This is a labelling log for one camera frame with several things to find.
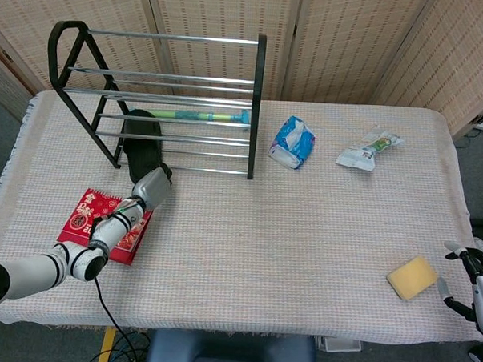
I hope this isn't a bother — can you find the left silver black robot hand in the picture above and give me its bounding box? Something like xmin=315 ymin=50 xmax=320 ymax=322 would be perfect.
xmin=131 ymin=163 xmax=175 ymax=211

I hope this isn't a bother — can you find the black rubber slipper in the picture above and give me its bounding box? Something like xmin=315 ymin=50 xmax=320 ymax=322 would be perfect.
xmin=120 ymin=108 xmax=166 ymax=186

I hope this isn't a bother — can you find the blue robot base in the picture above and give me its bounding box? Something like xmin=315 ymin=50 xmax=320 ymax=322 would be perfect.
xmin=145 ymin=328 xmax=319 ymax=362

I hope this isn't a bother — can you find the black metal shoe rack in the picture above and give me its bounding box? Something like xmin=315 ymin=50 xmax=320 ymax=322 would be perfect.
xmin=42 ymin=18 xmax=268 ymax=181

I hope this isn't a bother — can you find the yellow sponge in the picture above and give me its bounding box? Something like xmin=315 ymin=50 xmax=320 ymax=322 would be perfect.
xmin=384 ymin=254 xmax=440 ymax=303

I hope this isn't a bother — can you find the green blue toy stick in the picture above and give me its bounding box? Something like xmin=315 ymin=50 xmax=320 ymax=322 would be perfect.
xmin=142 ymin=107 xmax=252 ymax=128

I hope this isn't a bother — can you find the red cartoon desk calendar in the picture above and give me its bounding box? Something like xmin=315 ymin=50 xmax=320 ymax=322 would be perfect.
xmin=56 ymin=187 xmax=155 ymax=267

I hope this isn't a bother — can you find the beige checkered tablecloth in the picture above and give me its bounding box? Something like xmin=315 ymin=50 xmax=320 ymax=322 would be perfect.
xmin=0 ymin=88 xmax=483 ymax=347

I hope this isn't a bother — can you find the blue tissue pack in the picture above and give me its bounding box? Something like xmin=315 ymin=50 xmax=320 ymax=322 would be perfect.
xmin=267 ymin=114 xmax=318 ymax=171

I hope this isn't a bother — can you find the white box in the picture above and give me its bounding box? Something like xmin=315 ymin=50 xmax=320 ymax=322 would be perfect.
xmin=316 ymin=335 xmax=363 ymax=354

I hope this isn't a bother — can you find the white crumpled snack bag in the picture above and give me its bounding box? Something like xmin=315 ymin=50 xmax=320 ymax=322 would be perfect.
xmin=335 ymin=123 xmax=406 ymax=175

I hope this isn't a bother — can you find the woven bamboo folding screen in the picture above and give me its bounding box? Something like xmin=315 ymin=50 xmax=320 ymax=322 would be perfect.
xmin=0 ymin=0 xmax=483 ymax=141

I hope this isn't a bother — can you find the black cable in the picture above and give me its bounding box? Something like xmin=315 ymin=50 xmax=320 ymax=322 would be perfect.
xmin=90 ymin=276 xmax=152 ymax=362

